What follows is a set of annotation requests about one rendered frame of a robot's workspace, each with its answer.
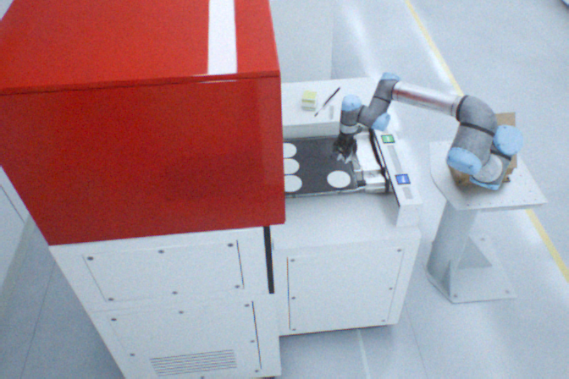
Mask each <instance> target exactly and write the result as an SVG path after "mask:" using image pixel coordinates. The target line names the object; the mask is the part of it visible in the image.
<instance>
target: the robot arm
mask: <svg viewBox="0 0 569 379"><path fill-rule="evenodd" d="M392 100H394V102H400V103H403V104H407V105H411V106H414V107H420V108H423V109H426V110H430V111H433V112H437V113H439V114H443V115H445V116H450V117H452V118H455V120H456V121H457V122H461V124H460V127H458V129H457V131H456V134H455V138H454V139H453V141H452V144H451V146H450V149H449V150H448V151H447V154H446V157H445V161H446V163H447V164H448V165H449V166H452V167H453V168H455V169H456V170H457V171H460V172H463V173H467V174H471V178H470V180H471V182H472V183H474V184H477V185H481V186H483V187H486V188H490V189H492V190H497V189H498V188H499V187H500V186H501V182H502V179H503V178H504V175H505V172H506V169H507V168H508V167H509V165H510V163H511V159H512V156H513V155H514V154H517V153H518V152H519V151H520V150H521V149H522V145H523V137H522V133H521V131H520V130H519V129H517V128H514V126H511V125H508V124H503V125H498V120H496V117H495V114H494V112H493V110H492V109H491V108H490V106H489V105H488V103H485V102H484V101H482V100H481V99H479V98H477V97H474V96H469V95H464V96H456V95H452V94H449V93H444V92H441V91H438V90H434V89H430V88H426V87H422V86H419V85H412V84H408V83H404V82H401V77H400V76H399V75H397V74H392V73H390V72H384V73H382V75H381V77H380V80H379V81H378V85H377V87H376V91H375V92H374V94H373V96H372V98H371V101H370V103H369V105H368V106H366V105H363V104H361V98H360V97H358V96H357V95H353V94H350V95H346V96H344V97H343V100H342V105H341V113H340V134H339V135H338V139H337V140H336V141H335V143H334V145H335V148H334V149H333V152H334V151H337V152H338V153H339V155H338V156H337V161H339V160H340V159H342V161H343V162H344V163H345V164H346V163H347V162H348V161H350V160H351V159H352V157H353V156H354V155H355V154H356V152H357V146H358V144H357V143H356V142H357V140H356V138H354V136H355V135H356V134H358V133H360V132H362V129H363V127H361V126H360V125H358V124H361V125H364V126H367V127H369V128H371V129H376V130H379V131H384V130H386V129H387V127H388V125H389V121H390V115H389V114H388V109H389V105H390V103H391V102H392ZM336 146H337V148H336Z"/></svg>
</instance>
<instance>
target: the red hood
mask: <svg viewBox="0 0 569 379"><path fill-rule="evenodd" d="M0 166H1V168H3V171H4V172H5V174H6V175H7V177H8V180H9V182H11V184H12V185H13V187H14V190H15V191H16V193H17V195H19V197H20V199H21V200H22V202H23V204H24V205H25V208H26V210H28V212H29V213H30V215H31V217H32V219H33V220H34V223H35V224H36V225H37V227H38V228H39V230H40V231H41V235H42V236H43V238H45V240H46V241H47V244H48V245H49V246H55V245H66V244H75V243H85V242H97V241H108V240H118V239H138V238H148V236H158V235H169V234H179V233H198V232H208V231H218V230H229V229H239V228H249V227H259V226H269V225H280V224H285V222H286V213H285V162H284V136H283V109H282V83H281V69H280V68H279V57H278V51H277V45H276V39H275V32H274V27H273V16H272V9H271V3H270V1H269V0H13V1H12V2H11V3H10V5H9V6H8V10H7V11H6V13H4V14H3V17H2V18H1V20H0Z"/></svg>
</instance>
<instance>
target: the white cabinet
mask: <svg viewBox="0 0 569 379"><path fill-rule="evenodd" d="M420 240H421V237H415V239H408V238H405V239H397V240H386V241H376V242H367V243H356V244H337V245H328V246H318V247H307V248H298V249H288V250H273V266H274V281H275V289H276V308H277V322H278V327H279V330H278V334H279V338H280V336H289V335H298V334H308V333H317V332H333V331H342V330H351V329H361V328H369V327H387V325H394V324H395V323H398V320H399V317H400V313H401V307H402V304H404V300H405V297H406V291H407V287H408V283H409V280H410V276H411V273H412V267H413V264H414V261H415V256H417V251H418V246H419V244H420Z"/></svg>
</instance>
